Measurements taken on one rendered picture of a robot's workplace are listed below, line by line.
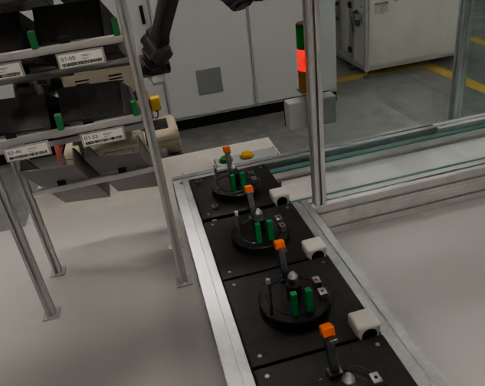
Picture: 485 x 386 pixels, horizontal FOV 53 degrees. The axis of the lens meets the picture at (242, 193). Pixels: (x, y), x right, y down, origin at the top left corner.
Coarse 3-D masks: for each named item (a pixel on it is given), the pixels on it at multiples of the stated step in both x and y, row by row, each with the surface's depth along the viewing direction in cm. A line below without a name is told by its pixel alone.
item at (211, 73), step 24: (192, 0) 392; (216, 0) 396; (192, 24) 401; (216, 24) 405; (240, 24) 410; (192, 48) 410; (216, 48) 415; (240, 48) 419; (192, 72) 420; (216, 72) 423; (240, 72) 429; (168, 96) 425; (192, 96) 430; (216, 96) 434; (240, 96) 440; (192, 120) 443; (216, 120) 448
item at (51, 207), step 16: (240, 144) 191; (256, 144) 190; (272, 144) 188; (176, 160) 185; (192, 160) 183; (208, 160) 182; (112, 192) 168; (128, 192) 167; (144, 192) 165; (48, 208) 163; (64, 208) 162; (80, 208) 161; (96, 208) 160
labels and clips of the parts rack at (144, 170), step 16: (32, 32) 87; (32, 48) 88; (96, 48) 90; (0, 64) 88; (16, 64) 88; (64, 64) 90; (80, 64) 91; (0, 80) 89; (112, 128) 98; (32, 144) 96; (48, 144) 97; (96, 144) 99; (16, 160) 96; (112, 176) 121; (128, 176) 123; (32, 192) 118; (48, 192) 119
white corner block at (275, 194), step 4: (276, 188) 131; (280, 188) 130; (284, 188) 130; (272, 192) 129; (276, 192) 129; (280, 192) 128; (284, 192) 128; (288, 192) 128; (272, 196) 128; (276, 196) 127; (280, 196) 128; (284, 196) 128; (288, 196) 128; (272, 200) 129; (276, 200) 128; (280, 200) 128; (284, 200) 128; (288, 200) 129; (276, 204) 128; (280, 204) 129
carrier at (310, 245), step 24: (240, 216) 124; (264, 216) 119; (288, 216) 122; (216, 240) 116; (240, 240) 110; (264, 240) 110; (288, 240) 112; (312, 240) 108; (216, 264) 111; (240, 264) 107; (264, 264) 106; (288, 264) 106
